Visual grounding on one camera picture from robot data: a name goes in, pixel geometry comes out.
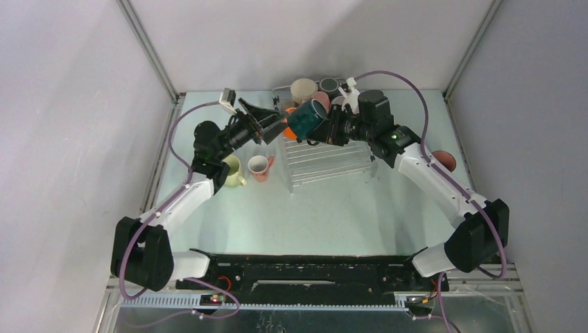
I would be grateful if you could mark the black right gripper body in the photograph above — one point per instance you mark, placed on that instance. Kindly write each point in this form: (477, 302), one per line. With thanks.
(343, 127)

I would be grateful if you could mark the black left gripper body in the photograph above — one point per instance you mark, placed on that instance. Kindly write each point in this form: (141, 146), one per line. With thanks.
(238, 135)

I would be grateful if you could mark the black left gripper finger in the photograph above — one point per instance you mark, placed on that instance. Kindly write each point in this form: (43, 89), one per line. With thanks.
(273, 131)
(265, 118)

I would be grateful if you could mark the orange mug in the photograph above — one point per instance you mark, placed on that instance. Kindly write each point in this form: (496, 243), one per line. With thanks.
(288, 133)

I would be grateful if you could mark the small salmon pink mug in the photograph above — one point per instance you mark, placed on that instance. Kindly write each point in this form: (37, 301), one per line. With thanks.
(259, 167)

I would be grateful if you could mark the dark teal mug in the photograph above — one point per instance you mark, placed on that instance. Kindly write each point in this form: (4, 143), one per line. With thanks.
(306, 118)

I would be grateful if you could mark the light green mug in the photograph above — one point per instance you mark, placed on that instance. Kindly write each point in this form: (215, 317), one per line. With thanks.
(235, 176)

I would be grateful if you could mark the mauve grey mug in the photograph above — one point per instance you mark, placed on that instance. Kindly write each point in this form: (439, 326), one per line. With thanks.
(337, 102)

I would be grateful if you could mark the pink patterned mug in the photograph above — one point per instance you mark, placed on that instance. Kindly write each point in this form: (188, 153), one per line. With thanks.
(446, 159)

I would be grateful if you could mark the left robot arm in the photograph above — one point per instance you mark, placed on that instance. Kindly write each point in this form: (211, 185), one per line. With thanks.
(142, 252)

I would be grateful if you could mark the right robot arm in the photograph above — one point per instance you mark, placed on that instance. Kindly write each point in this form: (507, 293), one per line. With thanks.
(480, 226)

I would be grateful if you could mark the clear acrylic dish rack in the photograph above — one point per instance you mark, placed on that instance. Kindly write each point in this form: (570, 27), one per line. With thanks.
(308, 162)

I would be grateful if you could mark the cream beige mug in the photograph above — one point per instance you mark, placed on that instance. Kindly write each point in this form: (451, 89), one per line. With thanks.
(302, 89)

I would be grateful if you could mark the dark grey mug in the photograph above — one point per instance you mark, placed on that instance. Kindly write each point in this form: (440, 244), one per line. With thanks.
(329, 86)

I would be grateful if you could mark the pink ribbed mug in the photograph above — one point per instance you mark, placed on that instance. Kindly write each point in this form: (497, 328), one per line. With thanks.
(323, 98)

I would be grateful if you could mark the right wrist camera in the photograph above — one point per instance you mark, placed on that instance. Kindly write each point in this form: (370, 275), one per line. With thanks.
(350, 94)

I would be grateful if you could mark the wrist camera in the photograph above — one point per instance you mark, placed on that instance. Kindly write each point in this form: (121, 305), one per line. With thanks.
(350, 94)
(227, 100)

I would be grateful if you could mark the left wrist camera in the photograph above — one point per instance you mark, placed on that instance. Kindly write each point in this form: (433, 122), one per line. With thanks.
(227, 100)

